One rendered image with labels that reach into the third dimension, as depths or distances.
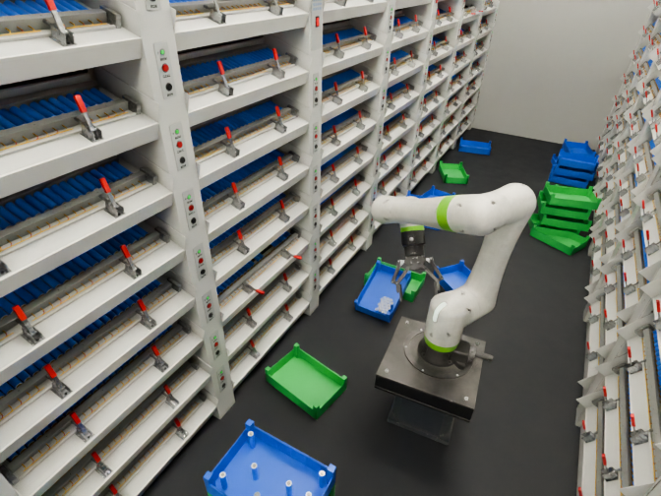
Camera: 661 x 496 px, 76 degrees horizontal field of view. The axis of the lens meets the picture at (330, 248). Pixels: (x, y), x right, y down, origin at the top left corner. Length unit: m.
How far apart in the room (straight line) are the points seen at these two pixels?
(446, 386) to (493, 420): 0.47
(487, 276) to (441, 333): 0.25
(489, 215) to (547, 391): 1.13
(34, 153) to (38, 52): 0.19
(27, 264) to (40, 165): 0.20
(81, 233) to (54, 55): 0.37
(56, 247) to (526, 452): 1.72
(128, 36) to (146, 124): 0.19
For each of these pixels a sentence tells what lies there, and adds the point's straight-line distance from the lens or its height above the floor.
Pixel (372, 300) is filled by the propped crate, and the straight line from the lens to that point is 2.31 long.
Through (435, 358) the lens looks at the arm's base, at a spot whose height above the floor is 0.38.
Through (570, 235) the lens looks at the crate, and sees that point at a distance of 3.34.
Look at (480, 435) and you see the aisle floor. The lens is 1.93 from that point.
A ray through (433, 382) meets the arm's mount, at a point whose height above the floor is 0.35.
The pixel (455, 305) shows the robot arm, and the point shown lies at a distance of 1.50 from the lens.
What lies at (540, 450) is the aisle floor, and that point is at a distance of 1.99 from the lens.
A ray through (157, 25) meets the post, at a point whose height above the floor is 1.42.
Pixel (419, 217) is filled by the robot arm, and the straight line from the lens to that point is 1.41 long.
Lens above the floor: 1.55
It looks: 34 degrees down
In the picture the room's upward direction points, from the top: 2 degrees clockwise
